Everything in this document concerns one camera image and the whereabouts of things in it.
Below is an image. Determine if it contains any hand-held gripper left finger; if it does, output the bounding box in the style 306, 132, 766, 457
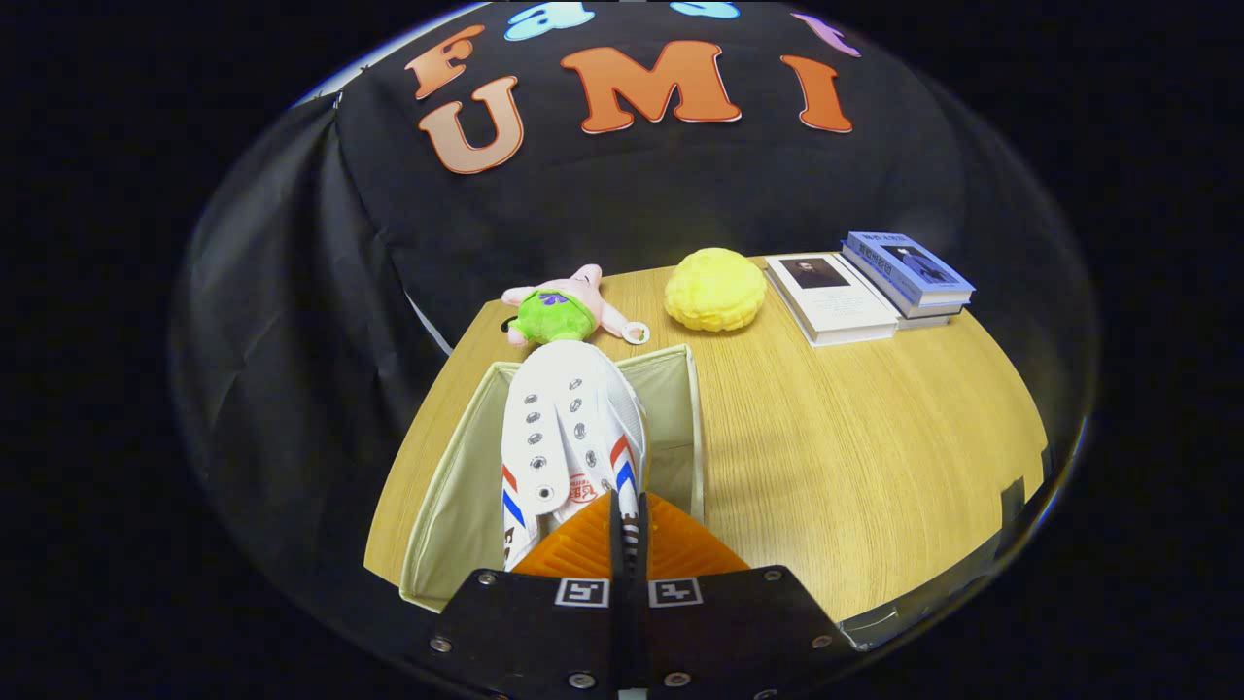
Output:
428, 491, 628, 699

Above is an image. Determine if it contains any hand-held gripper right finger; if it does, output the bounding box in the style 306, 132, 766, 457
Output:
637, 491, 856, 697

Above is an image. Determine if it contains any beige fabric storage box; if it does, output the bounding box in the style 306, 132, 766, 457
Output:
399, 343, 705, 613

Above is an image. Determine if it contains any white canvas shoe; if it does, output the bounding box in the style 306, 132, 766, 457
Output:
501, 338, 650, 575

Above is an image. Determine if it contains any pink starfish plush toy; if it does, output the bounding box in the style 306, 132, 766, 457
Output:
501, 263, 650, 348

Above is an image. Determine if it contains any yellow plush ball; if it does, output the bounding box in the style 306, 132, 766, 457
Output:
664, 247, 768, 333

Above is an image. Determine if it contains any white portrait cover book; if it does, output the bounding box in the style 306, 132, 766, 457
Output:
764, 254, 900, 348

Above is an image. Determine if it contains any blue cover book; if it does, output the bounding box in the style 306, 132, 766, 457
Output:
844, 231, 976, 308

